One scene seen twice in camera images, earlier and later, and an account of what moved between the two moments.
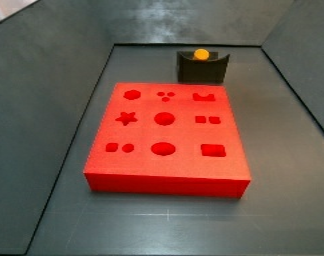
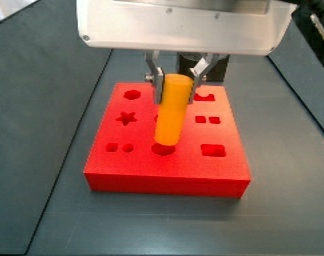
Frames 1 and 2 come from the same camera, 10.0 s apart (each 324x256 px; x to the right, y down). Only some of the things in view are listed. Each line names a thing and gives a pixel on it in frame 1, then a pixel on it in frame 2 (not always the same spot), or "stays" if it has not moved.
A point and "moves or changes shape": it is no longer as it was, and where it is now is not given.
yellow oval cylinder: [201, 54] moves or changes shape
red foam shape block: [169, 143] stays
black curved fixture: [201, 71] stays
